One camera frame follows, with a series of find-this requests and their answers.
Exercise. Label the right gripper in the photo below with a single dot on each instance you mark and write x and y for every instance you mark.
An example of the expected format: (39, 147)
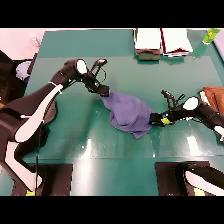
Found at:
(158, 119)

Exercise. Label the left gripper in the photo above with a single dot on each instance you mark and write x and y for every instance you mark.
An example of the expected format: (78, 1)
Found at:
(97, 87)

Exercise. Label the purple shirt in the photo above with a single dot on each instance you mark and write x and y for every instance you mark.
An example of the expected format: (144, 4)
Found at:
(130, 115)

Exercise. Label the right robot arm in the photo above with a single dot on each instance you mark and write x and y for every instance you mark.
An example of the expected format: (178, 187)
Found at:
(206, 115)

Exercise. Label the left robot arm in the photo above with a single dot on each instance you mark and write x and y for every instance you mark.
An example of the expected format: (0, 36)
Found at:
(36, 110)

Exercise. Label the orange-brown garment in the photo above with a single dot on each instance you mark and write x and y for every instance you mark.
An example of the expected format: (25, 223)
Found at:
(215, 96)

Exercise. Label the brown folded garment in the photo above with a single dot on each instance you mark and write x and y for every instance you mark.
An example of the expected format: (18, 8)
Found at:
(148, 51)

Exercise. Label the white folded garment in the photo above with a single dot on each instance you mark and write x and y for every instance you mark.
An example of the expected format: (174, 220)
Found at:
(148, 39)
(176, 40)

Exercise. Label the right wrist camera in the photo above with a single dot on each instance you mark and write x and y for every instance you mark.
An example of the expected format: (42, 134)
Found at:
(170, 98)

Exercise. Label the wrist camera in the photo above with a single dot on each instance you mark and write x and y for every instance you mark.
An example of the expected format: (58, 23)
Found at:
(170, 98)
(99, 62)

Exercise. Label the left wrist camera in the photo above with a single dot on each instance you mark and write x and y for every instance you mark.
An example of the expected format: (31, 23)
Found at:
(99, 62)

